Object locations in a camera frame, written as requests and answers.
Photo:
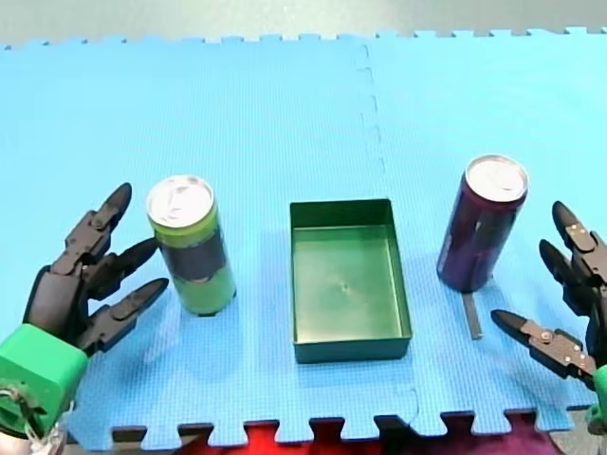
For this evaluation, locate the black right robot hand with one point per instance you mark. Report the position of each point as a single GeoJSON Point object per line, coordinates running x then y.
{"type": "Point", "coordinates": [581, 279]}

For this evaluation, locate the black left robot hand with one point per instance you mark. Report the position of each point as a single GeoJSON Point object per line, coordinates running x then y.
{"type": "Point", "coordinates": [59, 289]}

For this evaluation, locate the dark purple drink can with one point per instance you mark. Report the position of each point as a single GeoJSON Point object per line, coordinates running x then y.
{"type": "Point", "coordinates": [479, 227]}

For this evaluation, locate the green drink can dark band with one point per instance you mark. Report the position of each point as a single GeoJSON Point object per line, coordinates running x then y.
{"type": "Point", "coordinates": [194, 251]}

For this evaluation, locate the shallow green tray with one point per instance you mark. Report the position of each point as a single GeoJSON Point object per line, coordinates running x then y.
{"type": "Point", "coordinates": [346, 284]}

